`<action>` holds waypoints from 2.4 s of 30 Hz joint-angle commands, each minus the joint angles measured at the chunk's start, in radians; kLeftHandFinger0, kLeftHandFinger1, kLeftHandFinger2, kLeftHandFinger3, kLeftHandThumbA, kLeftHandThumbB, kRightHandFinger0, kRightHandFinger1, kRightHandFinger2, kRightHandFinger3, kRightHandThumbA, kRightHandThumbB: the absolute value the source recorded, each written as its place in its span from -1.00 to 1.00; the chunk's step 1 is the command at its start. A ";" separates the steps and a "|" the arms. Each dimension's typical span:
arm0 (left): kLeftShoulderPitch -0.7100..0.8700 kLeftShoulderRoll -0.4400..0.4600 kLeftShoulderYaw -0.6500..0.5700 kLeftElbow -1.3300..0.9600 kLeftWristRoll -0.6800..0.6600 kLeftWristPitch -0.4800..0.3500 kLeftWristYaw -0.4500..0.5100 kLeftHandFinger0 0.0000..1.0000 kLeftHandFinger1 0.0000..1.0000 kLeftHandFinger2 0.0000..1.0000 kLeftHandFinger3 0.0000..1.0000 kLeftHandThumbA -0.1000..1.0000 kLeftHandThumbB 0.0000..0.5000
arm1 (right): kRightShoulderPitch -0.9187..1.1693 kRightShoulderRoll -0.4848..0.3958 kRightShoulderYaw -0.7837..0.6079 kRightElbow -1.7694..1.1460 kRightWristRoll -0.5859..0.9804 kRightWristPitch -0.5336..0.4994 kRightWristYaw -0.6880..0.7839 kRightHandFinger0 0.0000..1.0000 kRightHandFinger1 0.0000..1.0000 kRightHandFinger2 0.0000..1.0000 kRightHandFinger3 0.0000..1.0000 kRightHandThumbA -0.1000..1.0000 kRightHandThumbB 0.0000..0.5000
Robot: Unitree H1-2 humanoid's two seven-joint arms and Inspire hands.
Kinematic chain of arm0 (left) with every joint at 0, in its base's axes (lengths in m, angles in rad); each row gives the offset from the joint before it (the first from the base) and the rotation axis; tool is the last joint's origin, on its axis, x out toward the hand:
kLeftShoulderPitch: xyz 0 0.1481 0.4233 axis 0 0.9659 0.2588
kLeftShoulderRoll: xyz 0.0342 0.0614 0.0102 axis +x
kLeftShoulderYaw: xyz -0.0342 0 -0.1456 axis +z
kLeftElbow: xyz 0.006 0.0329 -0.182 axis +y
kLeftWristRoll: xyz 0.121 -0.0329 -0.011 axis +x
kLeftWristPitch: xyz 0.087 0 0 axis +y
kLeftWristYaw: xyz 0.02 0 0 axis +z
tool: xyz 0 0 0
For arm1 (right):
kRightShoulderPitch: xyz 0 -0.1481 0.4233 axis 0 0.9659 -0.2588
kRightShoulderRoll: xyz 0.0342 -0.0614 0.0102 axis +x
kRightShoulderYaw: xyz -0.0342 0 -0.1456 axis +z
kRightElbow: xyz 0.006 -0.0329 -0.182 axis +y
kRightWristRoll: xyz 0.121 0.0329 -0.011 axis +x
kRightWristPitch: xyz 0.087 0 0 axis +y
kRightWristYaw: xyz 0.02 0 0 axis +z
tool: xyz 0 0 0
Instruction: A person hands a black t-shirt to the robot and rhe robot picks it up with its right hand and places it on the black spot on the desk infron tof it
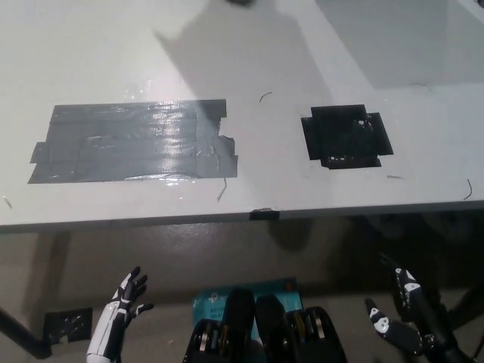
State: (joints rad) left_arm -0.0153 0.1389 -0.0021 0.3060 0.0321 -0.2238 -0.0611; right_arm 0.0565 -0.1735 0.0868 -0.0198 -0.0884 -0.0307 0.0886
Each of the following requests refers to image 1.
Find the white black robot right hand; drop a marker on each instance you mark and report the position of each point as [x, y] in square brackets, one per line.
[404, 334]

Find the teal cardboard box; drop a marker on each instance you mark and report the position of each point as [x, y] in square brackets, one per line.
[211, 302]

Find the grey duct tape patch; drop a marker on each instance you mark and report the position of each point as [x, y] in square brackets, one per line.
[136, 143]

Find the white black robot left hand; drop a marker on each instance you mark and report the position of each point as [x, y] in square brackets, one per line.
[109, 325]

